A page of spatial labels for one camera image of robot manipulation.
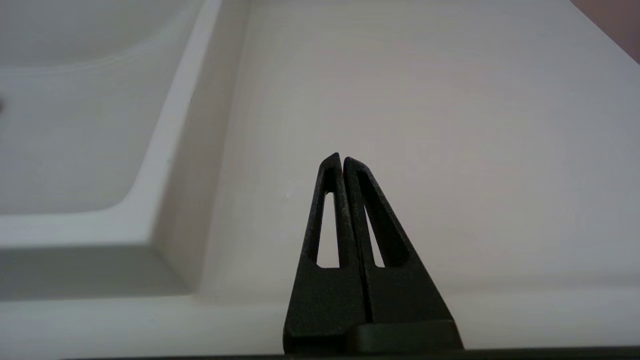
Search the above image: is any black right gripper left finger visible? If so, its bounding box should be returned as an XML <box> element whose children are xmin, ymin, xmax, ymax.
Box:
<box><xmin>283</xmin><ymin>152</ymin><xmax>372</xmax><ymax>353</ymax></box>

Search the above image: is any beige wash basin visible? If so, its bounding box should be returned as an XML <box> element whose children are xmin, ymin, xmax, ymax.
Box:
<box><xmin>0</xmin><ymin>0</ymin><xmax>251</xmax><ymax>301</ymax></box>

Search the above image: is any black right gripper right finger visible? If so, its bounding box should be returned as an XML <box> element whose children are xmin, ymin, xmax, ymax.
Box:
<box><xmin>343</xmin><ymin>156</ymin><xmax>464</xmax><ymax>351</ymax></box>

